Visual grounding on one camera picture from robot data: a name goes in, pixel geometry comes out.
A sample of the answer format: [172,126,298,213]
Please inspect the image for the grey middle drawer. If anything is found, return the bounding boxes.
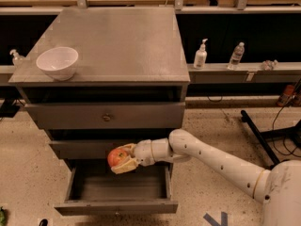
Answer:
[50,139,138,159]

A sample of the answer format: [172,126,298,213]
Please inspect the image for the red apple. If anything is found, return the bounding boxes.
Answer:
[107,148,128,168]

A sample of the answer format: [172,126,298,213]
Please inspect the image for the black stand leg with casters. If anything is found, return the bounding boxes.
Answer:
[241,110,301,169]

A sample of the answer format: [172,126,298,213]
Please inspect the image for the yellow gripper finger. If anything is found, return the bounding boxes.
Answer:
[120,143,136,154]
[111,156,139,174]

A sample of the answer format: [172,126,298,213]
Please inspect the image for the grey open bottom drawer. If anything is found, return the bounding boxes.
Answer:
[55,159,178,216]

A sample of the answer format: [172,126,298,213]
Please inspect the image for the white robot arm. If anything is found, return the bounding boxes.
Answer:
[107,129,301,226]

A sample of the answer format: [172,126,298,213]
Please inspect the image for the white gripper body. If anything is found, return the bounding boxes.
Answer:
[133,137,192,168]

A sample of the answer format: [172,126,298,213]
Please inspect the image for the grey drawer cabinet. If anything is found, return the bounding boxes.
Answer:
[8,7,191,174]

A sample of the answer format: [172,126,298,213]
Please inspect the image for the clear pump sanitizer bottle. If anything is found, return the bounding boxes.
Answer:
[9,49,24,67]

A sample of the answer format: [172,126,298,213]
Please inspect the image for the crumpled plastic wrapper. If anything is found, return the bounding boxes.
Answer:
[261,60,278,71]

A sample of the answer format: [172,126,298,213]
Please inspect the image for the white ceramic bowl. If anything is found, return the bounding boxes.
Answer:
[36,47,79,81]

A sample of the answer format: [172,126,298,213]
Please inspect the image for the white pump lotion bottle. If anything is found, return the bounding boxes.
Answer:
[194,39,207,69]

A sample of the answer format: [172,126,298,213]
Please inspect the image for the orange spray can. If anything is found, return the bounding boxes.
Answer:
[277,85,294,106]

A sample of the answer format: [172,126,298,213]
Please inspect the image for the grey top drawer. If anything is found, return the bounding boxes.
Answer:
[25,103,185,130]

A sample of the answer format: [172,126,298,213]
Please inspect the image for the clear water bottle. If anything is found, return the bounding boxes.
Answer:
[227,42,245,70]

